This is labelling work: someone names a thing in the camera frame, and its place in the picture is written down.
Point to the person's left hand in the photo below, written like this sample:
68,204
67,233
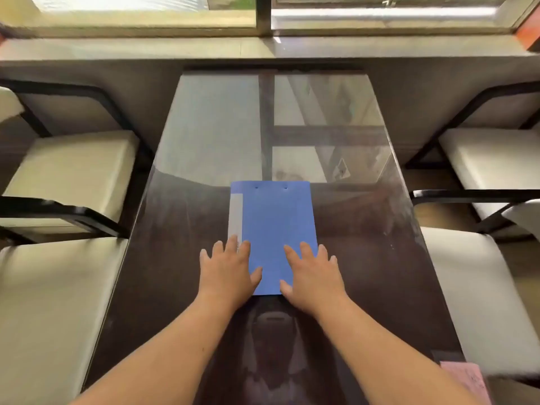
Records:
223,280

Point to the person's left thumb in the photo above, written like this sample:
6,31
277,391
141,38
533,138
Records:
256,277

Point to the person's right forearm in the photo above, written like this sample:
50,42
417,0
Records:
379,358

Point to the cream chair with black frame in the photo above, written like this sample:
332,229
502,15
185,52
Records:
46,316
71,172
481,299
493,164

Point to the person's right middle finger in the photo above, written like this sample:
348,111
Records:
308,253

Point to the dark window frame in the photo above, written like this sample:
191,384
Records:
263,14

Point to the person's right thumb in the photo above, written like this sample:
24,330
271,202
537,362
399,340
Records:
286,289

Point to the person's right hand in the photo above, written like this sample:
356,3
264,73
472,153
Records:
318,286

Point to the person's left forearm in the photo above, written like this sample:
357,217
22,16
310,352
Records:
168,354

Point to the blue file folder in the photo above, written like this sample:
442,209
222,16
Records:
276,223

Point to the brown window sill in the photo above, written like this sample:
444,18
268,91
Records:
168,48

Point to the person's left little finger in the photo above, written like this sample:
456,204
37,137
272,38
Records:
205,259

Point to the pink paper sheet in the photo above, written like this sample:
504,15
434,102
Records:
466,383

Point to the person's right little finger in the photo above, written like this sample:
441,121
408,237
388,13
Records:
334,265

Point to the person's left middle finger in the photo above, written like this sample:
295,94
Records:
231,247

